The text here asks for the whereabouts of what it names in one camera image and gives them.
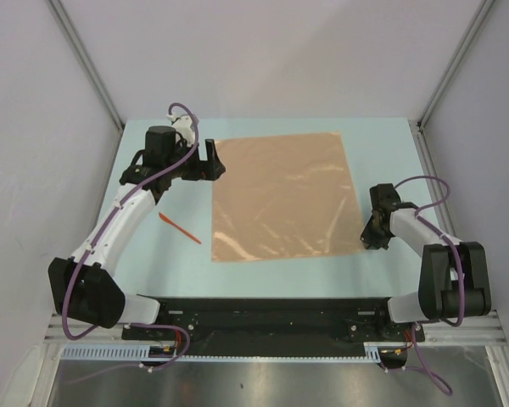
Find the orange plastic knife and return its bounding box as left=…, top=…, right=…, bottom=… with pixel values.
left=159, top=212, right=202, bottom=244

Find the orange cloth napkin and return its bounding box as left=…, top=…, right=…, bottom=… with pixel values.
left=211, top=132, right=364, bottom=262

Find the aluminium frame post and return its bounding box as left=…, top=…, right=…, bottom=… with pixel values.
left=416, top=0, right=497, bottom=131
left=44, top=0, right=126, bottom=134

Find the right aluminium frame post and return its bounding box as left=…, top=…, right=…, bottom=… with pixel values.
left=416, top=0, right=497, bottom=131

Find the left aluminium frame post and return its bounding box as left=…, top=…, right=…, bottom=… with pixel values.
left=44, top=0, right=126, bottom=134

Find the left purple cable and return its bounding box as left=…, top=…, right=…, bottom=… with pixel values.
left=61, top=101, right=201, bottom=341

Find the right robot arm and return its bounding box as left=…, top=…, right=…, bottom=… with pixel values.
left=361, top=183, right=492, bottom=340

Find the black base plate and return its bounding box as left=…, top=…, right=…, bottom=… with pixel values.
left=121, top=298, right=413, bottom=356

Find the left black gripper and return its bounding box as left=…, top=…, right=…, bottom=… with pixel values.
left=165, top=139, right=224, bottom=181

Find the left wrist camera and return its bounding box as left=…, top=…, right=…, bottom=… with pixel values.
left=167, top=114, right=198, bottom=148

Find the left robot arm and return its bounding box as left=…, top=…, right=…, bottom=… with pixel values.
left=48, top=119, right=226, bottom=339

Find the right aluminium side rail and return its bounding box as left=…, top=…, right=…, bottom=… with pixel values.
left=408, top=120, right=470, bottom=241

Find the grey slotted cable duct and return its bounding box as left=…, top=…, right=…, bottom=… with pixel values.
left=60, top=343, right=407, bottom=364

